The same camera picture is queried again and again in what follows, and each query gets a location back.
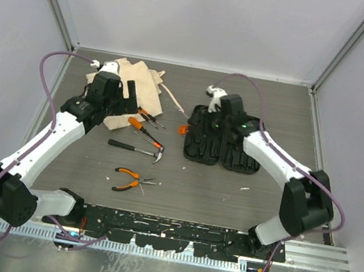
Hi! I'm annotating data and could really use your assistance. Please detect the large orange handle screwdriver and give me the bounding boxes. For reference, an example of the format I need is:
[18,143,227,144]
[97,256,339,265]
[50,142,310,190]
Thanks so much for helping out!
[129,117,153,139]

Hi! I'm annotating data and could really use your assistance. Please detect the thin orange tip screwdriver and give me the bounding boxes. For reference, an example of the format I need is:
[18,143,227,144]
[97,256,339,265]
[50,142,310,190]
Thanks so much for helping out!
[135,131,164,153]

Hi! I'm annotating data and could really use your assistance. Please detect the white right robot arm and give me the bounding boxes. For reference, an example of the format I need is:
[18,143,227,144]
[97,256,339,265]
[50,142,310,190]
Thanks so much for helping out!
[206,86,334,258]

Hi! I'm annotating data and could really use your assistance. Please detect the perforated cable tray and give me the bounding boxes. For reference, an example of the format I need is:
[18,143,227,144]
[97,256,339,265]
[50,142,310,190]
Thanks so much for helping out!
[10,224,247,272]

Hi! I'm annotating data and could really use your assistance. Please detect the orange black needle-nose pliers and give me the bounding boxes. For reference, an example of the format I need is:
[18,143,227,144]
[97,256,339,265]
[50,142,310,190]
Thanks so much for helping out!
[111,167,158,192]

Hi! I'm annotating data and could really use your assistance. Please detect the small orange black screwdriver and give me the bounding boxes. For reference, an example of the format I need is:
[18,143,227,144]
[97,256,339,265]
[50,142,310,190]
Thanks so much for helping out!
[138,107,166,129]

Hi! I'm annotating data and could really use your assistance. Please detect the beige cloth bag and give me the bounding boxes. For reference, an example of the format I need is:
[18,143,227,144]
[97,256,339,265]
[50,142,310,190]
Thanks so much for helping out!
[77,51,192,142]

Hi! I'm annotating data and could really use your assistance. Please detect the black handle claw hammer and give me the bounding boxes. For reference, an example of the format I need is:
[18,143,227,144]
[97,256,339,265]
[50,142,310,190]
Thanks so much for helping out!
[108,139,164,164]

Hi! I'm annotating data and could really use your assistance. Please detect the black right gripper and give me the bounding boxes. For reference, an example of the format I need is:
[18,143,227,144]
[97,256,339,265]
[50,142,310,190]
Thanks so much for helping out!
[192,103,233,142]

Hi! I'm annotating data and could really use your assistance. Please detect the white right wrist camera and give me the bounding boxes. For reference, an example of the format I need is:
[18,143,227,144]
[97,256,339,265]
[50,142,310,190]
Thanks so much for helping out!
[206,85,227,113]

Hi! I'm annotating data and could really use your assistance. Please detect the aluminium front rail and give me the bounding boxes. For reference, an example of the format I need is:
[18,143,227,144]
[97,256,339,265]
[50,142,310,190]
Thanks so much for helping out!
[0,187,355,272]

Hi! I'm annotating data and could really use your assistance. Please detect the black plastic tool case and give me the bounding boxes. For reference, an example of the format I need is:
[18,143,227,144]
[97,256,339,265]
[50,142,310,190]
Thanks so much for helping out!
[178,104,260,175]

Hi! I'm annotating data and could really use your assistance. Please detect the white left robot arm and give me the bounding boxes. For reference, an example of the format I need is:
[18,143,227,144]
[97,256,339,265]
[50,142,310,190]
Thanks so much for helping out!
[0,71,138,227]

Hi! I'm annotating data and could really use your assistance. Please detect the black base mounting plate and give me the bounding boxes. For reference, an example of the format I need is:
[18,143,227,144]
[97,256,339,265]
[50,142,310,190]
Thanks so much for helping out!
[56,205,273,262]

